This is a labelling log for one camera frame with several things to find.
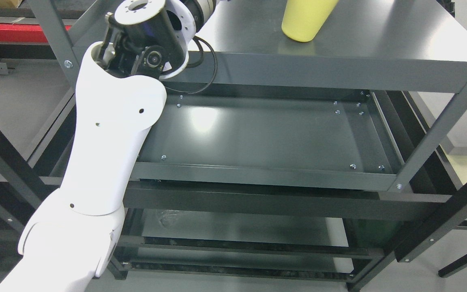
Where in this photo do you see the yellow plastic cup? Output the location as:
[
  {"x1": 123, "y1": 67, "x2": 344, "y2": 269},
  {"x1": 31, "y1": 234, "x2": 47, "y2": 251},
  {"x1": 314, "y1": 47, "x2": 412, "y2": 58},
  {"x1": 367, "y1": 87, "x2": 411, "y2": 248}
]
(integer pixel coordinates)
[{"x1": 281, "y1": 0, "x2": 339, "y2": 43}]

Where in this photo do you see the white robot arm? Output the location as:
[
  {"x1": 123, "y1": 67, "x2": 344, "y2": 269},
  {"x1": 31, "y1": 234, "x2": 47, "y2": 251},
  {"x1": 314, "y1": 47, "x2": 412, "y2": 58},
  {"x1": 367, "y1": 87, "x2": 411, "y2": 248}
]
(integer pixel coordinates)
[{"x1": 0, "y1": 0, "x2": 217, "y2": 292}]

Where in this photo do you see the grey metal shelf unit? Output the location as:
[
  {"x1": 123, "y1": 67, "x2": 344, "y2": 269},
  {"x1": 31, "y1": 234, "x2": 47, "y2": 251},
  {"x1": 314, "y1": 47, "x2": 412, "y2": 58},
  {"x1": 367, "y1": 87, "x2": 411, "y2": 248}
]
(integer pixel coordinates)
[{"x1": 27, "y1": 0, "x2": 467, "y2": 292}]

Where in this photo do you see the red metal beam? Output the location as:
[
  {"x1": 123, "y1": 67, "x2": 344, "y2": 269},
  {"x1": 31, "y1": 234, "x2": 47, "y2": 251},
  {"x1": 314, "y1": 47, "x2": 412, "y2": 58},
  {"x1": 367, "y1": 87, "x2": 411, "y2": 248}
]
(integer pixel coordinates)
[{"x1": 0, "y1": 23, "x2": 48, "y2": 44}]

